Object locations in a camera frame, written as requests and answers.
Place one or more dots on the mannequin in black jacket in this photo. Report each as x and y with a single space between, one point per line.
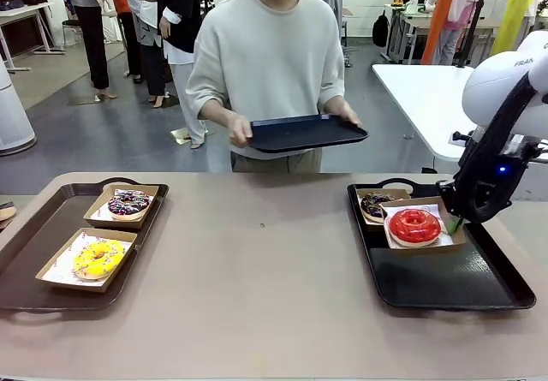
180 13

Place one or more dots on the dark chocolate donut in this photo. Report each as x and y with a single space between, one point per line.
370 207

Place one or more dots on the person's left hand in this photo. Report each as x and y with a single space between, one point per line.
349 115

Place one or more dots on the dark metal tray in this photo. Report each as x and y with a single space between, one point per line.
38 244

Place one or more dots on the person's right hand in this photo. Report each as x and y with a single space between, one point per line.
240 132

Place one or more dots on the mannequin in white shirt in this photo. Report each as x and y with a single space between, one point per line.
150 47

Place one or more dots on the white long table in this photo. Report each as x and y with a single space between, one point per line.
21 13

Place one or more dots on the black tripod pole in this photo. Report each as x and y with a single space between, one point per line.
475 17

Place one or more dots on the person in cream sweater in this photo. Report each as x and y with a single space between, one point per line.
265 55

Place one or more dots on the white printed liner paper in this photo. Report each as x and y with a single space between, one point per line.
112 191
398 206
62 265

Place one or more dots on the yellow hanging fabric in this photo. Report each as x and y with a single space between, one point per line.
518 8

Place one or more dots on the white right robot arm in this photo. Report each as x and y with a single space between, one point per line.
492 81

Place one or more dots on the person's left forearm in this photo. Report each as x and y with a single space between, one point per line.
334 105

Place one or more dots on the white rounded table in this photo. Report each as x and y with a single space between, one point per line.
419 98

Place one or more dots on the black backpack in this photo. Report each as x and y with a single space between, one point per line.
380 30

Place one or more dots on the gold mannequin base plate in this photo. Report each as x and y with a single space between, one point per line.
180 135

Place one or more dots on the chocolate donut colourful sprinkles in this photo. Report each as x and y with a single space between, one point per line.
117 210

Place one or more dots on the black plastic serving tray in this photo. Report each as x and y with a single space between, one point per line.
428 278

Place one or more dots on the white cylindrical air purifier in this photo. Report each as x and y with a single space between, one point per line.
13 115

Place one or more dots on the white background desk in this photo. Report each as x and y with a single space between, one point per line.
406 25

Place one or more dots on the yellow sprinkled donut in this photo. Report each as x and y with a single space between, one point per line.
85 265

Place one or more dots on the mannequin in black trousers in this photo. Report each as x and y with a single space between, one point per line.
94 34

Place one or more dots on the kraft paper food box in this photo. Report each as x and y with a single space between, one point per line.
428 249
68 284
377 227
96 218

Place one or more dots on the navy plastic tray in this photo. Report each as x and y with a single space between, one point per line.
299 135

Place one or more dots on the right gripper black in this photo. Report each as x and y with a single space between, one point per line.
492 180

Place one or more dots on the person's right forearm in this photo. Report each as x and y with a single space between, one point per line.
216 113

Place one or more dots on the red glazed donut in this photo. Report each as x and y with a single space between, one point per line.
402 231

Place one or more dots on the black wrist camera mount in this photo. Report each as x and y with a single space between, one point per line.
526 147

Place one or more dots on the orange hanging fabric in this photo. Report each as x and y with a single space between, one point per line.
443 8

